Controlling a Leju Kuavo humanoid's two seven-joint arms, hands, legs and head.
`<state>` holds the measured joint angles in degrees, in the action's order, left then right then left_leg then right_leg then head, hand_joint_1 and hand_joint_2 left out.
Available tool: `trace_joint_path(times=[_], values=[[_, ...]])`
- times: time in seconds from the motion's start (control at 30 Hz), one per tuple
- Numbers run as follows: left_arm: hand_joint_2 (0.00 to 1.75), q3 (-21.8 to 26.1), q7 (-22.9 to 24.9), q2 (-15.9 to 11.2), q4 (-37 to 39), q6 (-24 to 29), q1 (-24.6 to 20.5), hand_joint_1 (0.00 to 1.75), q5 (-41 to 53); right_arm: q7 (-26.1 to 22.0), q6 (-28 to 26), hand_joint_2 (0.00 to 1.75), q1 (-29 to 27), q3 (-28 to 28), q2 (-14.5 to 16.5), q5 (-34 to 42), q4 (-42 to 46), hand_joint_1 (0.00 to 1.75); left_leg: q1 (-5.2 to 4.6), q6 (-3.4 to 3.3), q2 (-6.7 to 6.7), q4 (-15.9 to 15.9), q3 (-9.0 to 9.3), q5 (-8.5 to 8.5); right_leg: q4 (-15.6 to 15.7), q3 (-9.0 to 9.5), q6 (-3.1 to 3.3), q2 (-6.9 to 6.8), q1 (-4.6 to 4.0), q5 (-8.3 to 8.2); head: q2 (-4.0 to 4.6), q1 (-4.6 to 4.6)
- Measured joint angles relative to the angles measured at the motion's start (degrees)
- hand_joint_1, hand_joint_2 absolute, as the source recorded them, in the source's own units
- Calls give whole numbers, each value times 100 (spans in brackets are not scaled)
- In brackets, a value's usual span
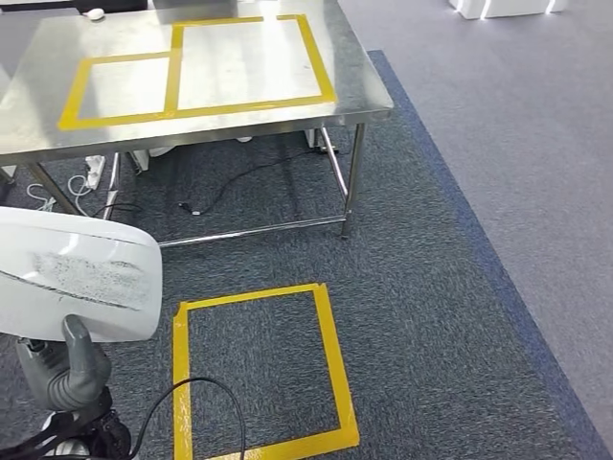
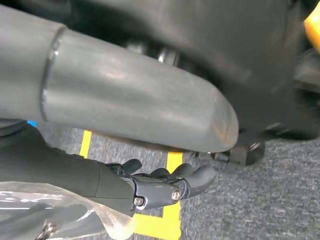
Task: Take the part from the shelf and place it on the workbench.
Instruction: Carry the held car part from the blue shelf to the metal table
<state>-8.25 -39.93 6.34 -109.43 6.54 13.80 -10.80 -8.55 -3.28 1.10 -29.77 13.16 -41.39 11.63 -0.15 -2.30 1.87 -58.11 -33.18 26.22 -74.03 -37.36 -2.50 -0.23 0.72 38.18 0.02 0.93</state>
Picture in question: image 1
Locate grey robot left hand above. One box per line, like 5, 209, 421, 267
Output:
17, 313, 114, 414

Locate white plastic mirror cover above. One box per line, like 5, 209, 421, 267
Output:
0, 206, 164, 345

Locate stainless steel workbench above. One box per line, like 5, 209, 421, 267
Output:
0, 0, 395, 249

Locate white power strip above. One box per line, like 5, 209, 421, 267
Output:
84, 154, 107, 191

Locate white display plinth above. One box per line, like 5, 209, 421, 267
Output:
446, 0, 572, 21

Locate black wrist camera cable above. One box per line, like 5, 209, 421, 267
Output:
128, 377, 248, 460

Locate white cable bundle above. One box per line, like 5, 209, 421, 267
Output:
26, 173, 93, 215

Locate black cable with plug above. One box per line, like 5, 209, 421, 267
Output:
177, 146, 318, 218

